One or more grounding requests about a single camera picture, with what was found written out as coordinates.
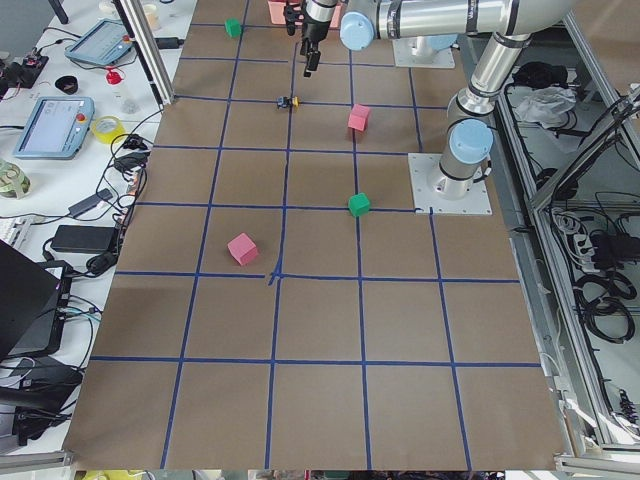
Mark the pink cube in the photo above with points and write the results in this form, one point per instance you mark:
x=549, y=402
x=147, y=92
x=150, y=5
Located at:
x=243, y=249
x=358, y=117

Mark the upper teach pendant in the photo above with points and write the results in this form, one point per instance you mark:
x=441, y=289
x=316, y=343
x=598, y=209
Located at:
x=103, y=45

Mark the black laptop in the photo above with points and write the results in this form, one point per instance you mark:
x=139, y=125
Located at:
x=33, y=295

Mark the aluminium frame post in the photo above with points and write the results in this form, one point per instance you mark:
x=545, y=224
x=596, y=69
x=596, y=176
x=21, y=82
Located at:
x=132, y=15

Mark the lower pink cube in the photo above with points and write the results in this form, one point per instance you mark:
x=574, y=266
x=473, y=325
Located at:
x=243, y=249

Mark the far green cube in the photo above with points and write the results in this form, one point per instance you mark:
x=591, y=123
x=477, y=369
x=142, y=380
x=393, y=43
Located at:
x=233, y=27

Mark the green cube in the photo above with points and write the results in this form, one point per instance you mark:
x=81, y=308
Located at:
x=359, y=204
x=233, y=27

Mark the red small object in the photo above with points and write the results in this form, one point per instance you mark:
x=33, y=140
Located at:
x=113, y=77

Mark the white crumpled cloth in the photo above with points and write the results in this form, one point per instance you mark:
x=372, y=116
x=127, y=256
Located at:
x=548, y=107

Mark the black bowl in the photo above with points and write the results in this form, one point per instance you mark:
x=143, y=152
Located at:
x=67, y=84

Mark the upper pink cube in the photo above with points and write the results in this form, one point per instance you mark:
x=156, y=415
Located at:
x=358, y=117

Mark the black power adapter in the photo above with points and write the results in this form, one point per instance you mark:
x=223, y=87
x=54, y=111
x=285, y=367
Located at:
x=83, y=239

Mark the yellow tape roll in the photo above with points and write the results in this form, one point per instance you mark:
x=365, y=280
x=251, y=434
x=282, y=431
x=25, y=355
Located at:
x=108, y=129

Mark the middle green cube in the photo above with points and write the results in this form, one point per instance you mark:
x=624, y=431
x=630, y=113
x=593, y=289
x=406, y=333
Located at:
x=359, y=204

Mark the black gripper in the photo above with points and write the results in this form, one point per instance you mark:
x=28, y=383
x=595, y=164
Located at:
x=315, y=29

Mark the yellow black button switch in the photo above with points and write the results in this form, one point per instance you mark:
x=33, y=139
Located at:
x=284, y=102

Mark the teach pendant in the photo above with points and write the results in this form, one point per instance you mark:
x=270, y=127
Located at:
x=56, y=128
x=103, y=45

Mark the lower teach pendant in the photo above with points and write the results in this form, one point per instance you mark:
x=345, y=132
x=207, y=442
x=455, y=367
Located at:
x=56, y=128

